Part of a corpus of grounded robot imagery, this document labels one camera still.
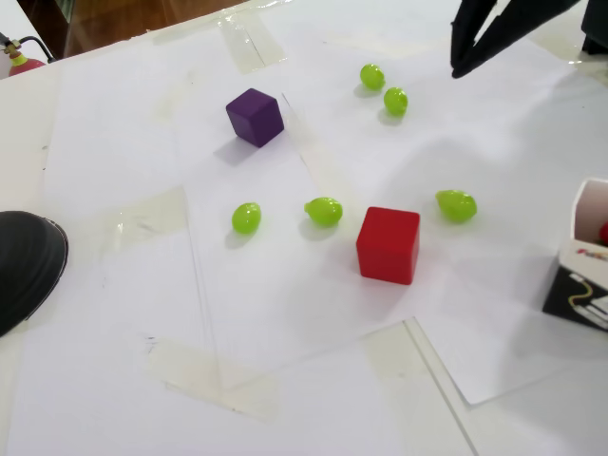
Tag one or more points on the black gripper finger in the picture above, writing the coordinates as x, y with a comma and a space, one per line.
518, 24
468, 28

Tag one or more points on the white and black paper box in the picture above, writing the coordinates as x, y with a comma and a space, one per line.
579, 285

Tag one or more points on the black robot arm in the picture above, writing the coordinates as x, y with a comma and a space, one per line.
597, 24

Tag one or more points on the green grape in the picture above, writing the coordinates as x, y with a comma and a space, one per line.
372, 76
246, 217
324, 211
456, 205
395, 100

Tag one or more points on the beige masking tape strip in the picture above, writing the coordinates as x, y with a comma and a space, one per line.
142, 218
252, 43
214, 380
394, 351

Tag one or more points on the purple cube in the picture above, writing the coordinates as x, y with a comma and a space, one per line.
254, 119

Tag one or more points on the red cube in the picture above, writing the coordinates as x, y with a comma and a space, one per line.
387, 247

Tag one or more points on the dark wooden furniture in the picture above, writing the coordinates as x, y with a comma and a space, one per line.
43, 19

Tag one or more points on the red fire extinguisher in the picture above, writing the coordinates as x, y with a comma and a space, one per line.
24, 66

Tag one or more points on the black round base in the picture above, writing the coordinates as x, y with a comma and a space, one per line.
24, 266

